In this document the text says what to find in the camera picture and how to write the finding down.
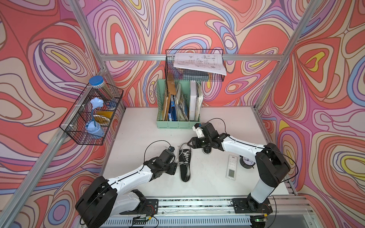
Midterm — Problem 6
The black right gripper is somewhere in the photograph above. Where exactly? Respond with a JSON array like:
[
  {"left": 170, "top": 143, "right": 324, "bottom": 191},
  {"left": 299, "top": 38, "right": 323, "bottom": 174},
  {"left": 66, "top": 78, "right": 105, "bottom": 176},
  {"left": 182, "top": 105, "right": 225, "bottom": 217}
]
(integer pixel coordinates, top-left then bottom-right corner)
[{"left": 187, "top": 136, "right": 211, "bottom": 149}]

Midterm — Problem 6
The black sneaker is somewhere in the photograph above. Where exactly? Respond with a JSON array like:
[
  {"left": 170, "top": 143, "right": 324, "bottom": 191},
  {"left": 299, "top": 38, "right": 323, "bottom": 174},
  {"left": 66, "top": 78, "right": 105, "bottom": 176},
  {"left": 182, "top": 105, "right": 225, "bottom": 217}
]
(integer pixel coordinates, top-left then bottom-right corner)
[
  {"left": 202, "top": 147, "right": 212, "bottom": 155},
  {"left": 178, "top": 143, "right": 192, "bottom": 182}
]

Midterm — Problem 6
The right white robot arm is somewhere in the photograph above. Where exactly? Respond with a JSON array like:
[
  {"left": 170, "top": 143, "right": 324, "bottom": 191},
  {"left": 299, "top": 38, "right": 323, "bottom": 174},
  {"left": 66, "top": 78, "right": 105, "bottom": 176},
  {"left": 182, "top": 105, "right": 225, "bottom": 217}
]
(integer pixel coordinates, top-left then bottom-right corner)
[{"left": 188, "top": 123, "right": 291, "bottom": 204}]

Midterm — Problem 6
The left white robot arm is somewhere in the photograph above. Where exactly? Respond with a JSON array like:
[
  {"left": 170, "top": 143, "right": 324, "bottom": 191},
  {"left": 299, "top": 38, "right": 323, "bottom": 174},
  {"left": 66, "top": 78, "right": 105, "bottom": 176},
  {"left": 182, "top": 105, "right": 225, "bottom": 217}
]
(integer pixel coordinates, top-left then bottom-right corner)
[{"left": 75, "top": 146, "right": 177, "bottom": 228}]

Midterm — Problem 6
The green perforated file organizer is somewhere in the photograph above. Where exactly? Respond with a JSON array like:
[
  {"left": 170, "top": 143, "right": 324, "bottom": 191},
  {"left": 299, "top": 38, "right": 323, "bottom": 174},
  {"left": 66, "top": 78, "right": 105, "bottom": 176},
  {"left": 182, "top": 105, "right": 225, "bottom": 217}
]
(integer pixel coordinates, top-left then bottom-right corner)
[{"left": 155, "top": 79, "right": 201, "bottom": 129}]

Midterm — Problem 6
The white remote control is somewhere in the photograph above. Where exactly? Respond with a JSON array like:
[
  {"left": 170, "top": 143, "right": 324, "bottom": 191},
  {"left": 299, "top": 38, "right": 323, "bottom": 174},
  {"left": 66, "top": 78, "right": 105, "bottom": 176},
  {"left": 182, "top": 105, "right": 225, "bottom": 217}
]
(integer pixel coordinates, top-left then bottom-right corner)
[{"left": 226, "top": 155, "right": 238, "bottom": 180}]

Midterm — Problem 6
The white book in organizer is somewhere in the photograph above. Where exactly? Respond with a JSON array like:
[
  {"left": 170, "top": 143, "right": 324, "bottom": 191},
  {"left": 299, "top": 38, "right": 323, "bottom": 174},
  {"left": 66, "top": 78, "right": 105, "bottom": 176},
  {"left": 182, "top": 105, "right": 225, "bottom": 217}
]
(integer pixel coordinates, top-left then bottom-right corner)
[{"left": 189, "top": 81, "right": 198, "bottom": 121}]

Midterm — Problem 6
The black tape roll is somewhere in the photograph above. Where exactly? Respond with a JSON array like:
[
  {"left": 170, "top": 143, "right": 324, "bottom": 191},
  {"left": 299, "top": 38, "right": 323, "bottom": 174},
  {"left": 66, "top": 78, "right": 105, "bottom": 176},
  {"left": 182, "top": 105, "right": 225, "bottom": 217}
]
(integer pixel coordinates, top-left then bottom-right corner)
[{"left": 240, "top": 156, "right": 256, "bottom": 169}]

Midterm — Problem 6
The white printed paper sheet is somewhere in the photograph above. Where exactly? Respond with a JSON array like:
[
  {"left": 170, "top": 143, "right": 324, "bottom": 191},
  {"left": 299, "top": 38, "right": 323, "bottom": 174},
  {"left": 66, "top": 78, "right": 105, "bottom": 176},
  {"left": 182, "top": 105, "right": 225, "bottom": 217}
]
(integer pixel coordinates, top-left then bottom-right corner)
[{"left": 174, "top": 53, "right": 227, "bottom": 76}]

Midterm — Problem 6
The yellow tin in basket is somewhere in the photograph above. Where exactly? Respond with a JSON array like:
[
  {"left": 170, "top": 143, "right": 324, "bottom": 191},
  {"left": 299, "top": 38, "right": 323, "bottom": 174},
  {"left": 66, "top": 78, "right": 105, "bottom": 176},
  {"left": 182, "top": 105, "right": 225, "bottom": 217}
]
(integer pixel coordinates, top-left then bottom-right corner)
[{"left": 93, "top": 111, "right": 113, "bottom": 126}]

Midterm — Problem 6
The blue lidded jar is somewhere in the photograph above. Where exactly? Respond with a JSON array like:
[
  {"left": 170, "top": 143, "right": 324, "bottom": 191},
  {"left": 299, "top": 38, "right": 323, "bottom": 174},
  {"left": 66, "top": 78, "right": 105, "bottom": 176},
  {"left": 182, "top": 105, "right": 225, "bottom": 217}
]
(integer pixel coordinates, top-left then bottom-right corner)
[{"left": 89, "top": 76, "right": 116, "bottom": 102}]

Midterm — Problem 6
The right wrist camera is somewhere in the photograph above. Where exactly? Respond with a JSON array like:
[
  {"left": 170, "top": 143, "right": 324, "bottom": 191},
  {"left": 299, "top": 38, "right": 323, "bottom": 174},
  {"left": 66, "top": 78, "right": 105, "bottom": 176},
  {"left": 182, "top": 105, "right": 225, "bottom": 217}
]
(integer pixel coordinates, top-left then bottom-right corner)
[{"left": 193, "top": 123, "right": 204, "bottom": 138}]

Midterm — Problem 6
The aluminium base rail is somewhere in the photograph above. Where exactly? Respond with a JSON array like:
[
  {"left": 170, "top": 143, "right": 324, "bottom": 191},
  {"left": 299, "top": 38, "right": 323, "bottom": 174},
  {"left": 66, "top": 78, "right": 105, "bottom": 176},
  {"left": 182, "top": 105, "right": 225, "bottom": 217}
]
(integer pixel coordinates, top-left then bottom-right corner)
[{"left": 74, "top": 195, "right": 317, "bottom": 228}]

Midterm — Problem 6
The black wire basket back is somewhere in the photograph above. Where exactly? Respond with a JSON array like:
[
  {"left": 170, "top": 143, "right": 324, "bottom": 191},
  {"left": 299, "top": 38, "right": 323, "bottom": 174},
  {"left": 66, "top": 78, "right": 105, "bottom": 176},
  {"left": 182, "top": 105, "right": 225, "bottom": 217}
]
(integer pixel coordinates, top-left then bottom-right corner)
[{"left": 165, "top": 47, "right": 227, "bottom": 82}]

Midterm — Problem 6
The black wire basket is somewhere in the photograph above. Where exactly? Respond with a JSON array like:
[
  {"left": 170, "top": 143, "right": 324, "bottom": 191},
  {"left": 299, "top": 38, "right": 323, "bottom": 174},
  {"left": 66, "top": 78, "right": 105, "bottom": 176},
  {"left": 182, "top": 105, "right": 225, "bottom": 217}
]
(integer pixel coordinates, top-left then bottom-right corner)
[
  {"left": 60, "top": 84, "right": 124, "bottom": 145},
  {"left": 165, "top": 47, "right": 227, "bottom": 82}
]

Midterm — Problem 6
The black wire basket left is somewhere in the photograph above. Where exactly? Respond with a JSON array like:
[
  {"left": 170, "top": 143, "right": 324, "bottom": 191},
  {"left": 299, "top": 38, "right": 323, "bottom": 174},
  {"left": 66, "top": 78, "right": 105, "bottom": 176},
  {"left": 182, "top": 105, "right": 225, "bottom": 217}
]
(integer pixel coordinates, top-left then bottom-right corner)
[{"left": 60, "top": 84, "right": 124, "bottom": 145}]

